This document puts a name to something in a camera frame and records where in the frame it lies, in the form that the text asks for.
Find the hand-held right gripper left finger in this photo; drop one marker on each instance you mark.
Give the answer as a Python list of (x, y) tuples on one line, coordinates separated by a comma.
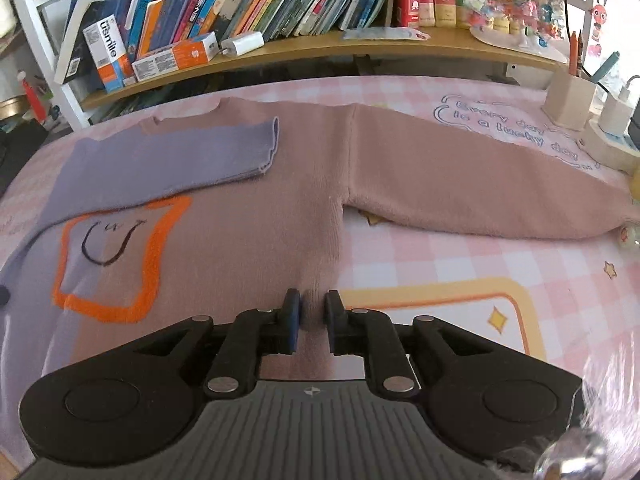
[(293, 322)]

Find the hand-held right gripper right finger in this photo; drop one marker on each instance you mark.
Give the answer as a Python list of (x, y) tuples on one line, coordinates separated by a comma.
[(330, 322)]

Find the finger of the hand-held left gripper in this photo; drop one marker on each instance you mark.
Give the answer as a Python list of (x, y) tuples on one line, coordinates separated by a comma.
[(3, 295)]

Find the pink and purple sweater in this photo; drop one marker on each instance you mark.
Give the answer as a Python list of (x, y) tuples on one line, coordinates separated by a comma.
[(280, 195)]

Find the pink checked printed table mat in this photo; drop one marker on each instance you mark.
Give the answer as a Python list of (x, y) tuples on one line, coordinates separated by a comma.
[(450, 270)]

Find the gold round tin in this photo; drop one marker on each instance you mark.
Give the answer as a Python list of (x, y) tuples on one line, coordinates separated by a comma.
[(11, 107)]

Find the tall white orange box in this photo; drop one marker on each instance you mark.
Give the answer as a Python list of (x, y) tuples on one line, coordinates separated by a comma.
[(109, 55)]

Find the shiny round button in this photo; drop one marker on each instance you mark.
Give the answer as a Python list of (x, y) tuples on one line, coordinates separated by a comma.
[(570, 455)]

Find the wooden shelf board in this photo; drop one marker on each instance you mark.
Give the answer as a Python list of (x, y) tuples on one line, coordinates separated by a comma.
[(310, 46)]

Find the white paper roll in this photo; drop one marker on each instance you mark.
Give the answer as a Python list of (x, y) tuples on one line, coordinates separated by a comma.
[(6, 12)]

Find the white charger block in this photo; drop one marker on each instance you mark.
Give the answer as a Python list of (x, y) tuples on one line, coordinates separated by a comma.
[(242, 43)]

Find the long white orange box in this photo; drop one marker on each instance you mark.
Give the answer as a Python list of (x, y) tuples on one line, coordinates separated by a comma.
[(175, 56)]

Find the flat plastic packet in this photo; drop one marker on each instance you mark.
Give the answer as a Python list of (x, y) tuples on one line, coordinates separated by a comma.
[(385, 34)]

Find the pink fluffy sleeve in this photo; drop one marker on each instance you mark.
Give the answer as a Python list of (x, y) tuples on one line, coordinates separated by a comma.
[(615, 410)]

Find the beige pen holder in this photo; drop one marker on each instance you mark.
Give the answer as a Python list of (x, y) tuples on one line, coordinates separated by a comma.
[(567, 102)]

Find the white power strip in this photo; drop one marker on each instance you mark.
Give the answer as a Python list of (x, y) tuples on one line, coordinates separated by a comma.
[(607, 147)]

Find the white plug adapter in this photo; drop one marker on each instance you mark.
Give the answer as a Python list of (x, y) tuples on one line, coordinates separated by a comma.
[(617, 107)]

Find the orange pencil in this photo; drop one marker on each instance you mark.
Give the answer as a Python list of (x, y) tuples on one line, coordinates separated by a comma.
[(574, 55)]

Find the teal pen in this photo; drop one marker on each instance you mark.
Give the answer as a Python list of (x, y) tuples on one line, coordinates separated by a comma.
[(604, 67)]

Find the white shelf frame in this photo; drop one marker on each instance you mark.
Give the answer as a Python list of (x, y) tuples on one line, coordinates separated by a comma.
[(46, 52)]

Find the cartoon wall sticker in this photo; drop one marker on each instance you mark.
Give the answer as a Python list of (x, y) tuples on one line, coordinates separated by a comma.
[(600, 27)]

